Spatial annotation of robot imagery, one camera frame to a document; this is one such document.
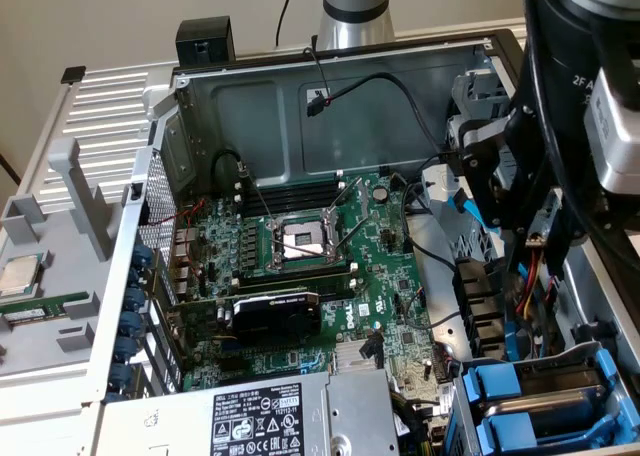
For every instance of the green RAM stick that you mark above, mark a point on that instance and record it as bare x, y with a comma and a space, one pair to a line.
30, 310

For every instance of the open grey PC case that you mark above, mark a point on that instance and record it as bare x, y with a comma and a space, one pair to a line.
350, 126

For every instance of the metal socket cover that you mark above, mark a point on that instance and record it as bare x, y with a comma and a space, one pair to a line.
364, 196

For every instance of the blue slot retention clip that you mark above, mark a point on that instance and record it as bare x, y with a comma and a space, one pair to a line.
134, 300
142, 256
136, 278
131, 323
120, 375
127, 348

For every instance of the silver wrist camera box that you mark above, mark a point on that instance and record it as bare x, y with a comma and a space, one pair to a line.
620, 141

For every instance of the black RAM slot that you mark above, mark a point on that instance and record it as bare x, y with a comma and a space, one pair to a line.
300, 190
295, 205
300, 268

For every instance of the silver power supply unit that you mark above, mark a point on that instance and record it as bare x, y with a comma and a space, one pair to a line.
175, 416

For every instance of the silver chipset heatsink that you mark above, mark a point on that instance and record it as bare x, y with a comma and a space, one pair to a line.
347, 356

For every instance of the black table end cap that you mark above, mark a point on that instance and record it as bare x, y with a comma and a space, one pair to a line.
73, 74

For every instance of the green Dell motherboard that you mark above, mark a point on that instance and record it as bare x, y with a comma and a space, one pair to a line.
380, 256

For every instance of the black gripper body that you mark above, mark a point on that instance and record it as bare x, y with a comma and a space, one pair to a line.
555, 101

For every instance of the CPU socket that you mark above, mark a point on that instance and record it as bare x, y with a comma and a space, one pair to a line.
302, 233

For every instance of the grey metal drive cage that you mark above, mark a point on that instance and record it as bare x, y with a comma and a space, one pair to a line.
470, 91

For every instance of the black graphics card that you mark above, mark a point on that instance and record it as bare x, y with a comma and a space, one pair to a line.
275, 321

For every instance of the black plastic block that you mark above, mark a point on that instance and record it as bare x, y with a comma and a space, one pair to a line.
200, 36

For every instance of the silver CPU chip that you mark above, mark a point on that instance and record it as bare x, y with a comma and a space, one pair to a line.
17, 276

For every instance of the grey plastic parts rack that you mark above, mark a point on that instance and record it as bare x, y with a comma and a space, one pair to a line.
65, 276

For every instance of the hard drive in blue caddy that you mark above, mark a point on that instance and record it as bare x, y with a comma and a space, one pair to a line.
560, 353

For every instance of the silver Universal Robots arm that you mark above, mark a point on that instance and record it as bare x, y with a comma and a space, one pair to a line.
355, 21

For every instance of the silver coin battery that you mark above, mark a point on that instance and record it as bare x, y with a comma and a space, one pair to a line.
381, 192

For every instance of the thin metal locking lever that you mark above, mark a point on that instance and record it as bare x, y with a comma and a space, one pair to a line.
256, 194
305, 249

